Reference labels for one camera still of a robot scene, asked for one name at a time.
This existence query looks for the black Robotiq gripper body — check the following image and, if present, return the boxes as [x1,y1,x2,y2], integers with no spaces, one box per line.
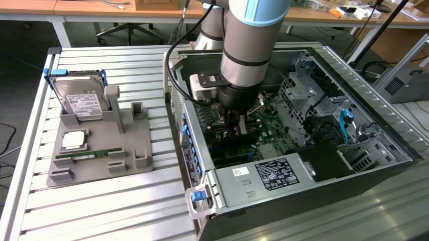
[218,84,264,116]

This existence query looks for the graphics card with metal bracket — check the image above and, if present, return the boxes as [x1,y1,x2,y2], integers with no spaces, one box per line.
[203,117,264,152]

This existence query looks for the CPU socket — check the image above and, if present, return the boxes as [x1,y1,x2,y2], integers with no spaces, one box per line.
[214,105,229,124]

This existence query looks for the metal socket cover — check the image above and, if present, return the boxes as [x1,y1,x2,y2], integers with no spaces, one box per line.
[247,91,270,116]

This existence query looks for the green Dell motherboard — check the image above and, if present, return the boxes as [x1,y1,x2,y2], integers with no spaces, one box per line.
[194,91,293,169]

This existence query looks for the black expansion slot blue latch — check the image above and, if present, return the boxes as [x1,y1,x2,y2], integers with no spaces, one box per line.
[210,150,253,161]

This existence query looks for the silver chipset heatsink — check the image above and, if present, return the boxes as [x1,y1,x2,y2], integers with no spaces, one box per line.
[257,145,280,158]

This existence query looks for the perforated metal drive cage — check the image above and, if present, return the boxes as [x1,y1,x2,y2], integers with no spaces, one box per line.
[278,54,349,118]

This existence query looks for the grey power supply with labels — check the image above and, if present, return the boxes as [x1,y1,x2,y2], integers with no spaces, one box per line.
[213,152,318,209]

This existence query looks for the black plastic shroud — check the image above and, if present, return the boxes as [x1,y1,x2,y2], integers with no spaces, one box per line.
[285,144,356,183]

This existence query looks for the grey printed parts rack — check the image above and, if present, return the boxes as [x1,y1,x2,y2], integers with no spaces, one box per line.
[47,84,155,188]

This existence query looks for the green RAM stick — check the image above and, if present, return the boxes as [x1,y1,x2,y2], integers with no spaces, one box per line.
[55,147,122,160]

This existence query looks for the open black PC case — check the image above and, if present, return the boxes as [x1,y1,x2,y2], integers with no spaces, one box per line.
[162,46,424,241]

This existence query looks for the grey metal disk bay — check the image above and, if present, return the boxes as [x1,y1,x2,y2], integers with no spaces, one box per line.
[337,137,400,174]

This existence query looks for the black office chair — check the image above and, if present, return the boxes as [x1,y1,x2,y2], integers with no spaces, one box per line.
[96,22,166,46]

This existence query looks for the brown cardboard box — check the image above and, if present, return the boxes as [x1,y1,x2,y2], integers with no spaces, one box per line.
[135,0,185,11]

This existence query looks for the silver CPU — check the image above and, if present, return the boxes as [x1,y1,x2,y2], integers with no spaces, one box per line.
[62,131,87,151]

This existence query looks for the small white box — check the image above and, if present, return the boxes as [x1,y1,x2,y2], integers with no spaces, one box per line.
[352,9,382,21]

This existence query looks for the grey metal cabinet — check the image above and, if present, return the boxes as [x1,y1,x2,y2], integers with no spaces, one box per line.
[372,34,429,104]

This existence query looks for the black stand pole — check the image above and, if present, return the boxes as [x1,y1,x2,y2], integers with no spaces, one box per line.
[348,0,412,66]

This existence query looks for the wooden desk white legs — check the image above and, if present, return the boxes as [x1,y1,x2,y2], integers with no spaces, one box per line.
[281,0,429,63]
[0,0,205,48]

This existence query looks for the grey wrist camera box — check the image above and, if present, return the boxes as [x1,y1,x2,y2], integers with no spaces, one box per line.
[189,72,230,102]

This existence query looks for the thick black camera cable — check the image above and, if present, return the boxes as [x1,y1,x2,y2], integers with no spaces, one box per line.
[165,4,218,105]

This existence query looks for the black power wire bundle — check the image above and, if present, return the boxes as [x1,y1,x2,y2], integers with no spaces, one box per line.
[301,115,349,147]

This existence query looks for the blue SATA wire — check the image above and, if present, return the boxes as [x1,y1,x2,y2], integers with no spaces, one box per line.
[337,107,354,146]

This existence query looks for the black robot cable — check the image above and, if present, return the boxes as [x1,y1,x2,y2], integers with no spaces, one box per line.
[171,0,191,45]

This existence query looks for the black coiled cable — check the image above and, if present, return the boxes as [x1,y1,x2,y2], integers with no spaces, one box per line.
[362,61,392,81]

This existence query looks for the hard disk with blue bracket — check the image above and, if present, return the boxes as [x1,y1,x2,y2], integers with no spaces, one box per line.
[43,68,114,122]

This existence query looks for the grey cable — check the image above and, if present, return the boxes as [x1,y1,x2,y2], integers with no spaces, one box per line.
[100,0,131,10]

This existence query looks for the black floor cable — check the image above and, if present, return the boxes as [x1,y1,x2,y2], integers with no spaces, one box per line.
[0,122,18,156]

